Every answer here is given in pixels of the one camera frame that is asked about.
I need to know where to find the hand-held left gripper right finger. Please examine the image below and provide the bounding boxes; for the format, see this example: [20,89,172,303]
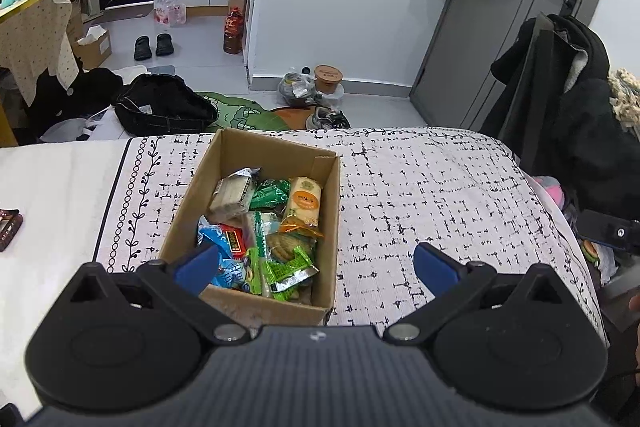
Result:
[382,242,578,347]

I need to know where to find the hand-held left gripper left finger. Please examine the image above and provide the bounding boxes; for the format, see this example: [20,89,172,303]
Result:
[60,243,251,348]

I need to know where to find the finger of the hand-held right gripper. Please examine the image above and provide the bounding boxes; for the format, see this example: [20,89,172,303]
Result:
[575,208,640,255]

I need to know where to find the blue and yellow snack packet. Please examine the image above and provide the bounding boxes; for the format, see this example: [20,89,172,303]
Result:
[215,257,251,292]

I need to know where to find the red candy bar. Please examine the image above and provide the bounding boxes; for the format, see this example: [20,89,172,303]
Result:
[217,227,248,258]

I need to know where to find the thin green snack strip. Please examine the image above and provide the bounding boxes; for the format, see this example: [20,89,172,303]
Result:
[244,247,263,297]

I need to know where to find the clear rice cracker packet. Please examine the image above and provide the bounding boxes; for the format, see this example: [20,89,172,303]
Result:
[208,167,262,218]

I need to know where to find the brown cardboard box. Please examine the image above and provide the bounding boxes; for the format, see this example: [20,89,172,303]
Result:
[158,128,342,327]

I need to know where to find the colourful cookie packet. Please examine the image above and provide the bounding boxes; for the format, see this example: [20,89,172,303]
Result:
[265,232,306,263]

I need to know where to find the light green snack packet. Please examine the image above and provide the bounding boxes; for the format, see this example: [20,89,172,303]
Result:
[260,244,320,293]

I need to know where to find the dark green snack packet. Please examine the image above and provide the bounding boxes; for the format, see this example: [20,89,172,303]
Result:
[248,178,292,210]

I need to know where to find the orange biscuit packet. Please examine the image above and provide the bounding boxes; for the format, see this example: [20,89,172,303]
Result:
[278,177,326,240]

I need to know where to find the burger shaped toy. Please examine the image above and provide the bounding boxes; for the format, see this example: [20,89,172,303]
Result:
[580,239,603,265]

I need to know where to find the black fleece coat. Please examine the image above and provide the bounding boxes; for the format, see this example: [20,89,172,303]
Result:
[480,13,640,188]

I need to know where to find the green floor rug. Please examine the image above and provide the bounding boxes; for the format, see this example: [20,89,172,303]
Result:
[195,91,306,132]

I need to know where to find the black bag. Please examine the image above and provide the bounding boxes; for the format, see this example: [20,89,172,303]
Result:
[112,73,219,136]

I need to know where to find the grey sneakers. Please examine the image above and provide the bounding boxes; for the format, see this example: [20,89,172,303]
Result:
[305,106,352,130]

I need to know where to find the dark brown hair clip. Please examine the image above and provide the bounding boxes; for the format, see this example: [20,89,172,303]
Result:
[0,208,24,253]

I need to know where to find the clear plastic container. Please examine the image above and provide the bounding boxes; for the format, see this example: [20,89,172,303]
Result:
[320,84,346,108]

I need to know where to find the clear plastic trash bag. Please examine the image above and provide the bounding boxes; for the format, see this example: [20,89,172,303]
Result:
[277,72,317,108]

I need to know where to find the black jacket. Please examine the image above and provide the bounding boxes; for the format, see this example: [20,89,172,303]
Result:
[25,67,123,142]

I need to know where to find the brown lidded cup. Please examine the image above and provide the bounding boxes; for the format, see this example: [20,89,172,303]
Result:
[314,65,344,95]

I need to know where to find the grey door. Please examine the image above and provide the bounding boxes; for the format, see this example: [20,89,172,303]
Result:
[409,0,623,130]

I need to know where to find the red fire extinguisher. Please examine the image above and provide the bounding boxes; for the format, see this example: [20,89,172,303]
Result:
[222,7,246,56]

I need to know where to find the cardboard carton with tissue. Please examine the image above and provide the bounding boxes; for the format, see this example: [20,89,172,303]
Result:
[74,26,113,70]

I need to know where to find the pink water bottle pack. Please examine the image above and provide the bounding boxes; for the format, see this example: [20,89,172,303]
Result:
[154,0,187,28]

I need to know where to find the cream dotted tablecloth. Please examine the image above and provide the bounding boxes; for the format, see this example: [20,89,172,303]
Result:
[0,0,81,108]

